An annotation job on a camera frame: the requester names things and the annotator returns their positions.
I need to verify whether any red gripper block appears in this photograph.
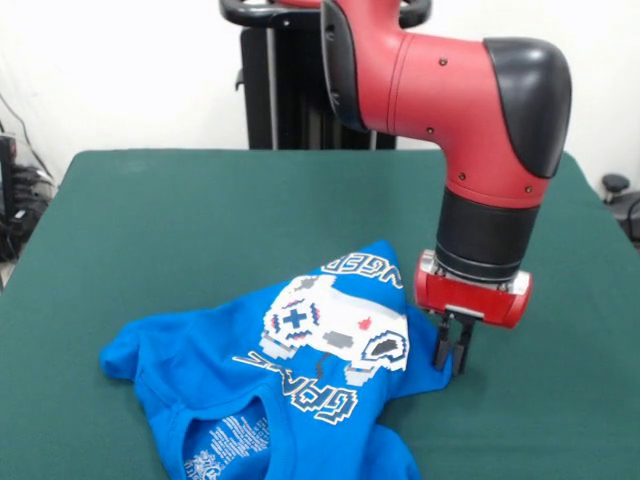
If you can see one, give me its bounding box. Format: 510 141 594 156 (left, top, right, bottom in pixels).
412 248 534 377

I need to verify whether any blue printed t-shirt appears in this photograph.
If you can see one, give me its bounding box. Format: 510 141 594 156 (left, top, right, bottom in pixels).
98 239 457 480

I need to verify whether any dark green table cloth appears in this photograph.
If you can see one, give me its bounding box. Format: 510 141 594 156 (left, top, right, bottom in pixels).
0 148 640 480

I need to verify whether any black electronics box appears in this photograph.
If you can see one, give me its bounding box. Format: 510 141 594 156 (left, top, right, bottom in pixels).
0 133 17 226

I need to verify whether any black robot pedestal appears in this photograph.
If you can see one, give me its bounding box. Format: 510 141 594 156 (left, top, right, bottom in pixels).
218 0 431 151

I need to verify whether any black cable bundle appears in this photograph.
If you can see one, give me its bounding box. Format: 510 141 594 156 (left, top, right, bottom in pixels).
0 164 57 262

